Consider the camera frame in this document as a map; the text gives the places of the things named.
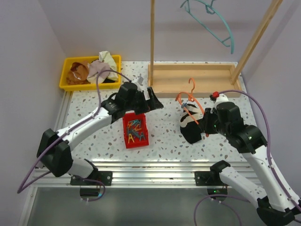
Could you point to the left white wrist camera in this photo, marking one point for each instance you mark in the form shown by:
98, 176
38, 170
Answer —
138, 82

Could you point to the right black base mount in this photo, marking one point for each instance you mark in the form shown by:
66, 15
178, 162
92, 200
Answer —
207, 178

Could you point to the brown orange underwear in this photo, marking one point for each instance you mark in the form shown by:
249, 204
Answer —
78, 73

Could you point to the wooden rack base tray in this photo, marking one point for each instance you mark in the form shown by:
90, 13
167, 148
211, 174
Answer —
167, 80

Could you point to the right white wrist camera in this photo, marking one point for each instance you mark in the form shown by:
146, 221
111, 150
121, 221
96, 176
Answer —
218, 98

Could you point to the yellow clothespin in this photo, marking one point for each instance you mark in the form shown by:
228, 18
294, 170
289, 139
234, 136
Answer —
130, 139

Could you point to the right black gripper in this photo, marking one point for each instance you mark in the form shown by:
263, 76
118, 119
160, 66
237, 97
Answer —
204, 124

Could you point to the aluminium rail frame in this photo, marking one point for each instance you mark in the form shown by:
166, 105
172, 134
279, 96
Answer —
168, 160

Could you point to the yellow plastic tray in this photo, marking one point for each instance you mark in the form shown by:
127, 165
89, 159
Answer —
66, 68

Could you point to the pale green cloth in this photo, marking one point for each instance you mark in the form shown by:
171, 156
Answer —
106, 57

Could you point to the red plastic bin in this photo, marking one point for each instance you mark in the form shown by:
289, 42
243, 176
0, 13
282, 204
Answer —
130, 117

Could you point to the left wooden rack post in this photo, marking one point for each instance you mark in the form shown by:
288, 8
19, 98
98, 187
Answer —
152, 31

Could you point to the wooden rack post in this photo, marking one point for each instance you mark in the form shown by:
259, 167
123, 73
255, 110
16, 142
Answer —
152, 31
265, 21

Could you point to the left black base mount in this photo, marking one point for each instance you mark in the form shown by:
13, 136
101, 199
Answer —
103, 176

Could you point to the right wooden rack post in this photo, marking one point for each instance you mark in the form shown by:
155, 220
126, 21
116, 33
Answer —
265, 21

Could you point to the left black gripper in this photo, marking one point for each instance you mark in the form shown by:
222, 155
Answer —
148, 106

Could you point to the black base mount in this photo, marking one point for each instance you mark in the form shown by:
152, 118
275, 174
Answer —
207, 178
103, 176

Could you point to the orange plastic hanger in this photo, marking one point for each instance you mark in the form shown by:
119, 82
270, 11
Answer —
188, 97

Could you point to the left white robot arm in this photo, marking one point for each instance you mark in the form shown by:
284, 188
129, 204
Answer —
55, 147

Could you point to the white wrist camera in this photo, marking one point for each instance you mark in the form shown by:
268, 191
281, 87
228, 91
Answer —
138, 82
218, 98

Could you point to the teal plastic hanger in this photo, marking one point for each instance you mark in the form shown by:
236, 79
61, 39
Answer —
227, 42

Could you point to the black underwear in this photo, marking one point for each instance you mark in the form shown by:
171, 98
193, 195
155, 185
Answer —
188, 127

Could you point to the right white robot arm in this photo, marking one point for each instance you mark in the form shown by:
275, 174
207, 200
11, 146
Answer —
275, 202

